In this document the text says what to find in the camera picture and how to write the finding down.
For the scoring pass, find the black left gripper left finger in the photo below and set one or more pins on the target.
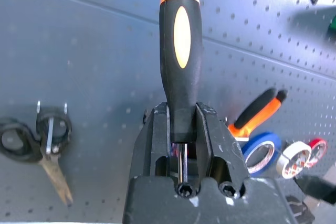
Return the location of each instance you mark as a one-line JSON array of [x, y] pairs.
[[157, 142]]

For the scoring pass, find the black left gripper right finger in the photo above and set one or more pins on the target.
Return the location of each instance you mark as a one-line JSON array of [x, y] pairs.
[[218, 150]]

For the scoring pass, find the orange black pliers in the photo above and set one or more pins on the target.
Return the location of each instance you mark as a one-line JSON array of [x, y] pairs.
[[262, 111]]

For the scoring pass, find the orange black screwdriver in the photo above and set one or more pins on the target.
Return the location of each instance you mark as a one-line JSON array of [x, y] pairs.
[[181, 77]]

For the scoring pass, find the white tape roll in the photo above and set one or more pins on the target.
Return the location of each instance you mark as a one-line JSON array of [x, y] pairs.
[[294, 148]]

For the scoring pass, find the silver pegboard hook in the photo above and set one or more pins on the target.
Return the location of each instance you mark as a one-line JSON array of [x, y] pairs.
[[49, 140]]

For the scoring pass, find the grey metal pegboard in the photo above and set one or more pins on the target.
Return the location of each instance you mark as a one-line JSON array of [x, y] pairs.
[[92, 51]]

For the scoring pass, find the blue tape roll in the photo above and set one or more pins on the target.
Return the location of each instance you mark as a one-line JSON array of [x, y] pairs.
[[262, 136]]

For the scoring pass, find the red tape roll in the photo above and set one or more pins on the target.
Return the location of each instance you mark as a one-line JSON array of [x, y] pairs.
[[319, 141]]

